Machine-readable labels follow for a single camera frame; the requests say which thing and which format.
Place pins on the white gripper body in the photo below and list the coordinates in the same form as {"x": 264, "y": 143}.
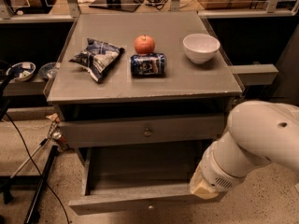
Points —
{"x": 217, "y": 174}

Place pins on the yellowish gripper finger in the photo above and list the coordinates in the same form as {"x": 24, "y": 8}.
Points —
{"x": 200, "y": 188}

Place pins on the grey drawer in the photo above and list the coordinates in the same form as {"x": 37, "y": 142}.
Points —
{"x": 138, "y": 177}
{"x": 116, "y": 132}

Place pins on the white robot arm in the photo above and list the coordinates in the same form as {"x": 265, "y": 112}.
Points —
{"x": 257, "y": 133}

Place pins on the grey top drawer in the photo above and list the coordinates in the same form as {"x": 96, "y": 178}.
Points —
{"x": 116, "y": 132}

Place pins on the white ceramic bowl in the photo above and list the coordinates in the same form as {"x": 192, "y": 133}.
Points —
{"x": 200, "y": 48}

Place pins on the red apple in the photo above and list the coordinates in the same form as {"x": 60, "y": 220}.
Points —
{"x": 144, "y": 44}

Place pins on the white stick with metal cap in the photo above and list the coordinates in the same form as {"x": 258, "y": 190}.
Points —
{"x": 47, "y": 139}

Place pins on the blue white chip bag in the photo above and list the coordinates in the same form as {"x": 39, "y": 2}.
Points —
{"x": 97, "y": 58}

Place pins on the clear glass bowl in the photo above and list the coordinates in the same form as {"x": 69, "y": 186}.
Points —
{"x": 48, "y": 70}

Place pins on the black metal floor stand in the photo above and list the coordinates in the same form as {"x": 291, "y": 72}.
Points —
{"x": 36, "y": 182}

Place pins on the black monitor stand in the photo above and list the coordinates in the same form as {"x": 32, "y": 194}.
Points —
{"x": 118, "y": 5}

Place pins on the bowl with blue contents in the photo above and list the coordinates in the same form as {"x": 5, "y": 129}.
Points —
{"x": 21, "y": 71}

